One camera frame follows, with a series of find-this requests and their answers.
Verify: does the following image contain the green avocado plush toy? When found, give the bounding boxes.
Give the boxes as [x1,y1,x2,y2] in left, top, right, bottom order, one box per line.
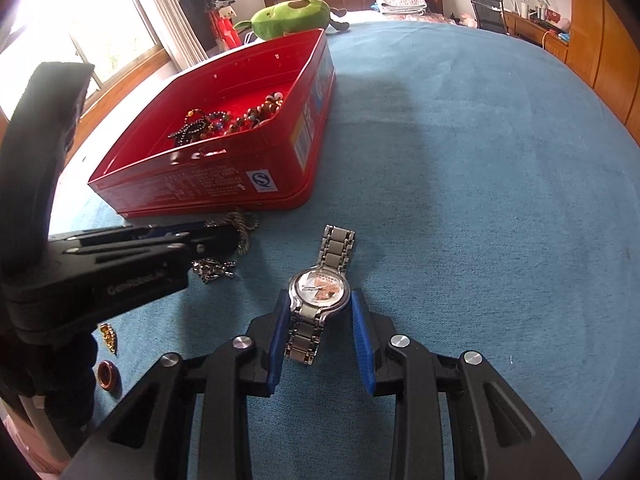
[234,0,351,41]

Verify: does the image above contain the large side window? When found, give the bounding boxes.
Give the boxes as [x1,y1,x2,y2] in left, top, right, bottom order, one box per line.
[0,0,167,122]

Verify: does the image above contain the beige side window curtain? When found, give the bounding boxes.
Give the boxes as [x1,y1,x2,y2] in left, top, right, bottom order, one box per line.
[134,0,211,70]

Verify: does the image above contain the multicolour bead bracelet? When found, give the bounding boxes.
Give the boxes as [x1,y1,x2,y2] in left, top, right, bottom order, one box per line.
[207,111,236,134]

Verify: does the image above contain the person's left hand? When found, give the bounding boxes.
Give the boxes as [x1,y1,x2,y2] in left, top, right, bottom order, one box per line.
[0,329,99,429]

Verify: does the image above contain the silver chain necklace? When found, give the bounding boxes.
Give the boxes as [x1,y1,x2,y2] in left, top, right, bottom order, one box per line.
[191,211,260,286]

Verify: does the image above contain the wooden bead bracelet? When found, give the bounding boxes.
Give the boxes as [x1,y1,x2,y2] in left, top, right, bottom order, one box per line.
[229,91,286,133]

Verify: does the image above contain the silver wristwatch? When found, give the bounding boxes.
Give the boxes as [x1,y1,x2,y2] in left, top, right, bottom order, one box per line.
[284,225,357,365]

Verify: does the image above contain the reddish brown ring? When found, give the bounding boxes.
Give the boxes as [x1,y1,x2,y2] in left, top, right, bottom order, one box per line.
[96,361,122,392]

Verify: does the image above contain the wooden wardrobe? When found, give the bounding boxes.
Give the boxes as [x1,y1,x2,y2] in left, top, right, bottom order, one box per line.
[565,0,640,128]

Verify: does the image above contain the wooden desk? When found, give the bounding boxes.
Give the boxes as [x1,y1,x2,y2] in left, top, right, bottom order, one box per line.
[504,9,571,61]

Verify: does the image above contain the black bead necklace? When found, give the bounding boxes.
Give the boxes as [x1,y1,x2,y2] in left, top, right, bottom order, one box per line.
[169,109,215,145]

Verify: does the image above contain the folded patterned blanket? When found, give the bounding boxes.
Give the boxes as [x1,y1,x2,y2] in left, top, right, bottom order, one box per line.
[375,0,430,15]

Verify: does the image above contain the black office chair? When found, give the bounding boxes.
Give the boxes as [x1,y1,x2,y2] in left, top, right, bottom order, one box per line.
[469,0,511,36]

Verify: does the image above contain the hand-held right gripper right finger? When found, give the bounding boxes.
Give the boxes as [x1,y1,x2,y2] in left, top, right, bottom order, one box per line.
[351,289,583,480]

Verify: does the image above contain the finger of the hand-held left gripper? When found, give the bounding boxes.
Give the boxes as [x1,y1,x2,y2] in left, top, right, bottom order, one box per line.
[75,237,239,272]
[47,221,239,253]

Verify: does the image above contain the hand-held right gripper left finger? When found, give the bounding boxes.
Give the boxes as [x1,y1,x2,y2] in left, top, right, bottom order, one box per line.
[65,290,292,480]

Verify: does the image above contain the gold pendant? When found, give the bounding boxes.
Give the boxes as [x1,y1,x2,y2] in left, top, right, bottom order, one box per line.
[99,323,120,357]

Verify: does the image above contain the wooden coat rack with clothes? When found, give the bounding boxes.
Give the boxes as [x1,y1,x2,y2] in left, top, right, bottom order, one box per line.
[179,0,244,56]

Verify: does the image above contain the red tin box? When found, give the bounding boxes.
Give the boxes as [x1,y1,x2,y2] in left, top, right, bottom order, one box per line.
[87,27,337,219]

